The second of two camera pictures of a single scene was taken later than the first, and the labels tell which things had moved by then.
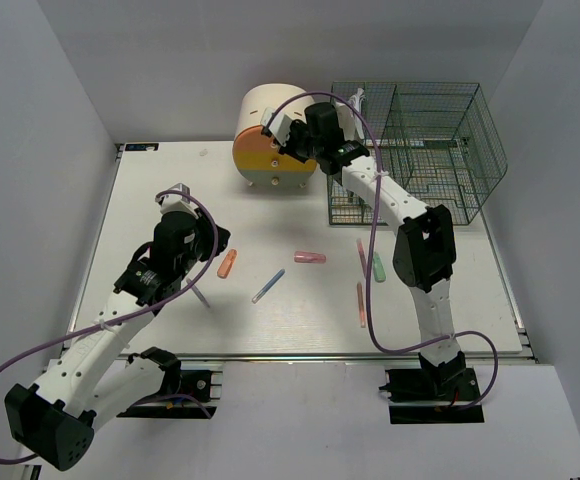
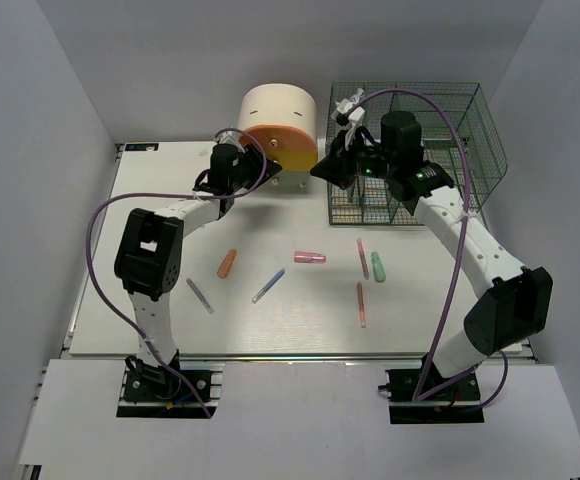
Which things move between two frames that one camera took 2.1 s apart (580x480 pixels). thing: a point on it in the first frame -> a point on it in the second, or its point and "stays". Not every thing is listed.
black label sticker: [142, 147] stays
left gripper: [206, 225] -> [257, 156]
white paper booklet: [350, 118] stays
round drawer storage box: [258, 157] stays
